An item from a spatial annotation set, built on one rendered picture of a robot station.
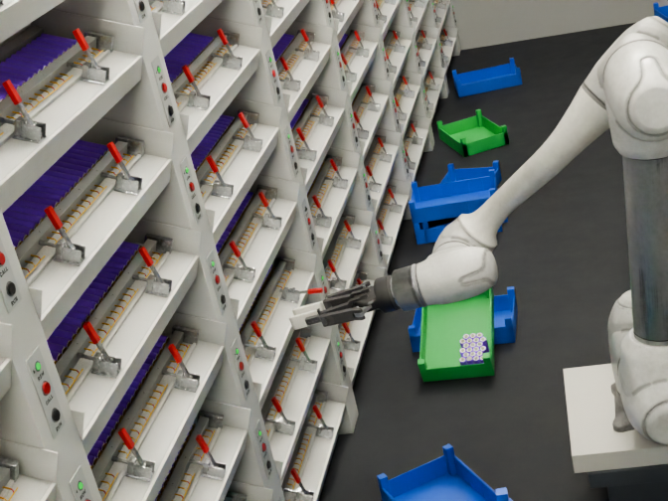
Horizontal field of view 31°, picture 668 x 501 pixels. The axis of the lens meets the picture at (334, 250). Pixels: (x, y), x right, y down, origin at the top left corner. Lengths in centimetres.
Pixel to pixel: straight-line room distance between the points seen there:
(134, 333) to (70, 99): 39
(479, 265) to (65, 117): 95
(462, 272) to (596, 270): 146
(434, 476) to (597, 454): 55
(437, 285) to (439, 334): 105
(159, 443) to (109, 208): 40
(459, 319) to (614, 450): 105
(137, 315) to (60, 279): 30
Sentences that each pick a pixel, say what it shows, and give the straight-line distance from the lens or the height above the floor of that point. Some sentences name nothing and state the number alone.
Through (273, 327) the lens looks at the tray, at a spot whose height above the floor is 50.
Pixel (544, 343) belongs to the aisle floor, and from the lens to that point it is 348.
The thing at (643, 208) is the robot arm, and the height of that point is 81.
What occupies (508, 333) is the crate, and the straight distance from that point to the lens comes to 349.
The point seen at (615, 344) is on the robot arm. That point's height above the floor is 44.
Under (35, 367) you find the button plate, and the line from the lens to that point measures 164.
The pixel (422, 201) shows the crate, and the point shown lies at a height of 8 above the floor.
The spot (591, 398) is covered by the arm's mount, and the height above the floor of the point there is 24.
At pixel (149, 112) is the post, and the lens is 216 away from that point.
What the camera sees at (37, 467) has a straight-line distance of 168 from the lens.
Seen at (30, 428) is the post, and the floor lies 95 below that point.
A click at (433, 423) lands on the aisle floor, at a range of 320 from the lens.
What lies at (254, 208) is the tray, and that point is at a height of 73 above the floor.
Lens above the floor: 171
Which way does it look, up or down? 23 degrees down
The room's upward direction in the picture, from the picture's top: 13 degrees counter-clockwise
